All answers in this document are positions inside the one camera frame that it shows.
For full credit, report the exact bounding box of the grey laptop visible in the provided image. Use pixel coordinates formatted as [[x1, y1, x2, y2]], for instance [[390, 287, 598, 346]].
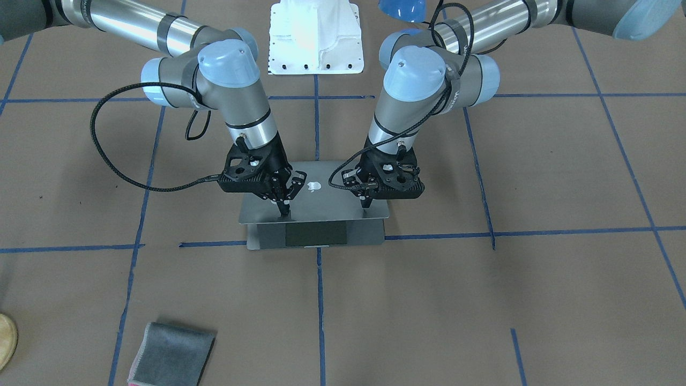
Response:
[[238, 161, 389, 250]]

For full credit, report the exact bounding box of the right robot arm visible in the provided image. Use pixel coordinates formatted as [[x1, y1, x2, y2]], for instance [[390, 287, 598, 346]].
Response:
[[1, 1, 307, 216]]

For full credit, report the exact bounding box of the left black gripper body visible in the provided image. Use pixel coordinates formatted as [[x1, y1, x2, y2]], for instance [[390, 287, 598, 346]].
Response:
[[341, 144, 426, 201]]

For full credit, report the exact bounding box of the blue desk lamp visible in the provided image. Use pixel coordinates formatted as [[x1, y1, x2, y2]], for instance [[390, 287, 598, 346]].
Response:
[[377, 1, 443, 24]]

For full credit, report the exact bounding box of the grey folded cloth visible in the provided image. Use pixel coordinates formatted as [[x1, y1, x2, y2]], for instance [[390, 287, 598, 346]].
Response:
[[127, 322, 215, 385]]

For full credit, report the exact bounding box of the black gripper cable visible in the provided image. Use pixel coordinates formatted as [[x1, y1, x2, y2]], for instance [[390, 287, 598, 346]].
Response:
[[90, 81, 226, 192]]

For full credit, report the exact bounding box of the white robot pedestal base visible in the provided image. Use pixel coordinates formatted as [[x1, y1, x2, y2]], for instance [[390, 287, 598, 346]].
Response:
[[268, 1, 364, 75]]

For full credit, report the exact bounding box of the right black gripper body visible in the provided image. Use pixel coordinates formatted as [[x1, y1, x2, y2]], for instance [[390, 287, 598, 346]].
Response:
[[218, 134, 293, 201]]

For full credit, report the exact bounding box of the wooden mug tree stand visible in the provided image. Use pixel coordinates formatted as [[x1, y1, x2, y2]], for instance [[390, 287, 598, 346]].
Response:
[[1, 313, 19, 371]]

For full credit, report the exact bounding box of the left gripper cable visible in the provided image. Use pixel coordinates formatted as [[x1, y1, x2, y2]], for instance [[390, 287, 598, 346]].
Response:
[[328, 3, 475, 191]]

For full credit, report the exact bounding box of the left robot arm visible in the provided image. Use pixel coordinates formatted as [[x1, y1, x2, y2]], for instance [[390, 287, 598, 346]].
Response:
[[328, 1, 684, 208]]

